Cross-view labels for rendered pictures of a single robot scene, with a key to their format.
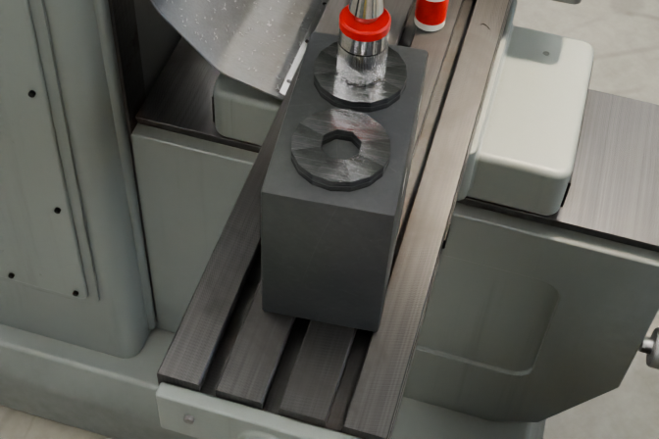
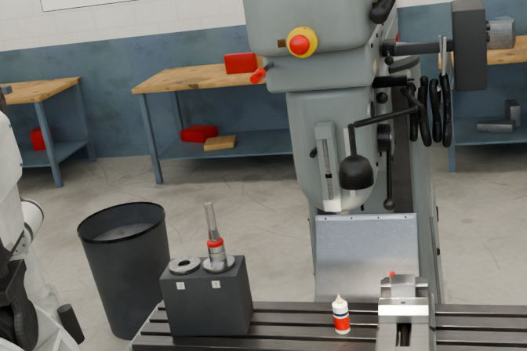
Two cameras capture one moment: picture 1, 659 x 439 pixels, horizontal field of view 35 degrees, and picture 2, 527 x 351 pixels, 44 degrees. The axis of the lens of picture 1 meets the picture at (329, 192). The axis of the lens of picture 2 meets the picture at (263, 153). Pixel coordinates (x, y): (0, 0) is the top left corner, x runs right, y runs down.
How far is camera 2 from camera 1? 1.92 m
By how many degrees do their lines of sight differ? 78
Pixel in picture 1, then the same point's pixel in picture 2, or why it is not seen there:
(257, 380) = (157, 316)
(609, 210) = not seen: outside the picture
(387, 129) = (195, 273)
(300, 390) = (151, 325)
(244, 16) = (350, 294)
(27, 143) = not seen: hidden behind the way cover
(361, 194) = (168, 273)
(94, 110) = not seen: hidden behind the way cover
